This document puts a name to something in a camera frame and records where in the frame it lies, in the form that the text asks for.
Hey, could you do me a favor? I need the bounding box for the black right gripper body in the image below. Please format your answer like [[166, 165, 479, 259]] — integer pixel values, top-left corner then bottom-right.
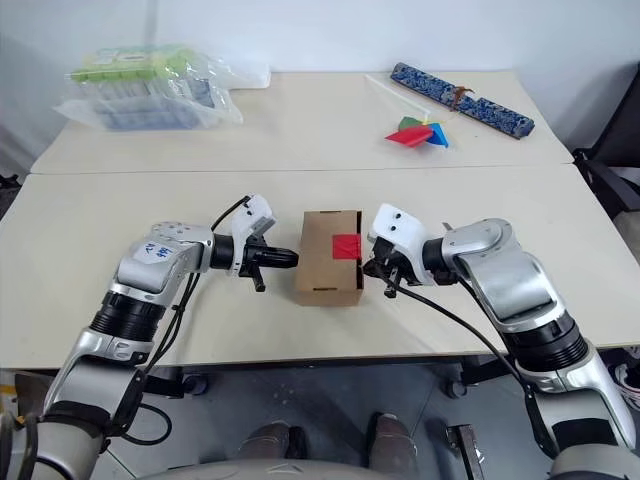
[[377, 238, 417, 288]]

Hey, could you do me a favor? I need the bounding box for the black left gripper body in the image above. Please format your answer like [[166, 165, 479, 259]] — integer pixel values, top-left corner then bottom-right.
[[241, 234, 269, 294]]

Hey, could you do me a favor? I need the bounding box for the brown cardboard box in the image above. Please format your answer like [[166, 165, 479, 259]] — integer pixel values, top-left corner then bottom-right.
[[293, 208, 367, 307]]

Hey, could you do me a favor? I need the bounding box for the blue patterned fabric case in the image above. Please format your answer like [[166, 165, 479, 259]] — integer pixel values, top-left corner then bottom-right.
[[390, 61, 537, 140]]

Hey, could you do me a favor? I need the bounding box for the red tape patch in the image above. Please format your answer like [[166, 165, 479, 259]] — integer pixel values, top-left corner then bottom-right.
[[331, 232, 363, 263]]

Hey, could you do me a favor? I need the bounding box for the colourful paper pinwheel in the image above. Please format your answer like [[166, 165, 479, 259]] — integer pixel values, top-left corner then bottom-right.
[[364, 73, 452, 151]]

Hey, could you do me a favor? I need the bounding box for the black table caster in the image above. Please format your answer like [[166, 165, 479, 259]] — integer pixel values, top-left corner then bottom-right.
[[181, 372, 209, 397], [444, 372, 472, 400]]

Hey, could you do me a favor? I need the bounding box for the dark rounded shape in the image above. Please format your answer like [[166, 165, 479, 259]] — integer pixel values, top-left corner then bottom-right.
[[366, 412, 419, 462], [236, 421, 307, 464]]

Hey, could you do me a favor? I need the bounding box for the flat clear plastic bag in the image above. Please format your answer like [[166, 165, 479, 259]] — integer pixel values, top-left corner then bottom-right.
[[52, 92, 245, 132]]

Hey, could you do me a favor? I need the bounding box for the brown ribbon tassel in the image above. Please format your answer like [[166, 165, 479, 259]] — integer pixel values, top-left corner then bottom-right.
[[451, 85, 477, 109]]

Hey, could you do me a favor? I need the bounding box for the green-topped clear plastic package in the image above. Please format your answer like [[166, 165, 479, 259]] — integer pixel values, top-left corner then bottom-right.
[[64, 44, 216, 104]]

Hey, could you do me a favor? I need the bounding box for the black chair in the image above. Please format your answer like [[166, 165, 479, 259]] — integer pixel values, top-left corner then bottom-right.
[[572, 60, 640, 216]]

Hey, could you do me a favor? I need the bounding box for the black equipment beside table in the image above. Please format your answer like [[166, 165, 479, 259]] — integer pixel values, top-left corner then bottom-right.
[[0, 172, 22, 222]]

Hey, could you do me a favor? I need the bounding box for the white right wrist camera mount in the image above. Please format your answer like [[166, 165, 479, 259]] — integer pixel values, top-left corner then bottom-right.
[[367, 202, 437, 287]]

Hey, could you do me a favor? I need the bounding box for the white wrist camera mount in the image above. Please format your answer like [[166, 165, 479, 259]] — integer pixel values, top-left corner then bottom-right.
[[225, 194, 278, 278], [367, 202, 437, 287]]

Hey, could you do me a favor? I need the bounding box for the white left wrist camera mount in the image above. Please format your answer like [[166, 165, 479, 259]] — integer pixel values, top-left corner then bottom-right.
[[225, 194, 278, 278]]

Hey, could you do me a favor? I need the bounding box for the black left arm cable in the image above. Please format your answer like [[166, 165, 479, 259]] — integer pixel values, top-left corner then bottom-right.
[[107, 195, 254, 446]]

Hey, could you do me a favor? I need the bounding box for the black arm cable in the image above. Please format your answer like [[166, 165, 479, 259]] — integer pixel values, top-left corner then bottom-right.
[[107, 195, 254, 446], [397, 284, 551, 459]]

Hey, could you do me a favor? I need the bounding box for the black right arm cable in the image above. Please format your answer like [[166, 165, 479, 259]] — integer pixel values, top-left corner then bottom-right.
[[397, 284, 551, 459]]

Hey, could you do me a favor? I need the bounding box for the black table frame bar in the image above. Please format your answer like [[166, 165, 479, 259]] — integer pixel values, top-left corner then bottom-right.
[[461, 352, 512, 387], [143, 369, 187, 400]]

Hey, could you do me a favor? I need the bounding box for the dark metal bracket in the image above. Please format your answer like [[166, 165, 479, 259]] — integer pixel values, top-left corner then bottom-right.
[[444, 423, 484, 479]]

